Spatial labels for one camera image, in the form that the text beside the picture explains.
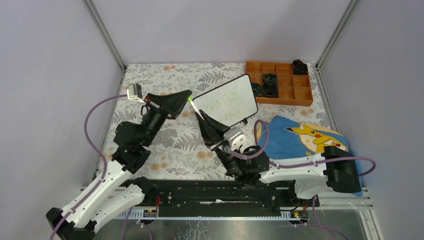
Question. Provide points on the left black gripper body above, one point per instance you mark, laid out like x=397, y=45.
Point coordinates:
x=154, y=105

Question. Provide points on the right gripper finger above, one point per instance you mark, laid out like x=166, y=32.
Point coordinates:
x=210, y=137
x=209, y=123

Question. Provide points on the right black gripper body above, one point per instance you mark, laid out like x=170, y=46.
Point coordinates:
x=218, y=146

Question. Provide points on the green capped marker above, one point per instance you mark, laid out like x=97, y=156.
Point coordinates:
x=196, y=110

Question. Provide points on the small whiteboard black frame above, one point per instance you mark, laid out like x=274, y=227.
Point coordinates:
x=229, y=103

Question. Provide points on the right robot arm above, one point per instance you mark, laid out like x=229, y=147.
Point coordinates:
x=246, y=164

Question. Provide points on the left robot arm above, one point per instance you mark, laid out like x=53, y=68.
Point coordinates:
x=92, y=209

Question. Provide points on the floral table mat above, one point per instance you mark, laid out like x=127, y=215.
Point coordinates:
x=177, y=151

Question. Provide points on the black item in tray left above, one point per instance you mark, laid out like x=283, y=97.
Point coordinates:
x=257, y=89

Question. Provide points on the blue pikachu cloth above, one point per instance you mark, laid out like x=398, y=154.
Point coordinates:
x=298, y=139

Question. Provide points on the black item in tray middle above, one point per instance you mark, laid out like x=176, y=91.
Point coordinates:
x=270, y=88

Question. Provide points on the orange compartment tray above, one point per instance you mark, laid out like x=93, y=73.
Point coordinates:
x=293, y=90

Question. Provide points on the black item in tray corner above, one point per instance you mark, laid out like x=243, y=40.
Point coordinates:
x=299, y=67

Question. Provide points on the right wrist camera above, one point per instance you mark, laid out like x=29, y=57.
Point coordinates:
x=235, y=138

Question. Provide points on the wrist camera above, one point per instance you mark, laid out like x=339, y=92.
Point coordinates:
x=235, y=138
x=134, y=92

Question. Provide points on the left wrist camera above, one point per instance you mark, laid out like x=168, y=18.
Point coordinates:
x=134, y=92

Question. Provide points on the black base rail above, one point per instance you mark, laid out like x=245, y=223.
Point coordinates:
x=222, y=199

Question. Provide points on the left aluminium frame post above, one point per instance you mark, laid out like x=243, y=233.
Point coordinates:
x=97, y=19

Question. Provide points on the aluminium frame post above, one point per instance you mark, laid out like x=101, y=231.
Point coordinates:
x=336, y=33
x=97, y=19

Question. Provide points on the right aluminium frame post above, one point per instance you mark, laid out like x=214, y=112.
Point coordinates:
x=336, y=33

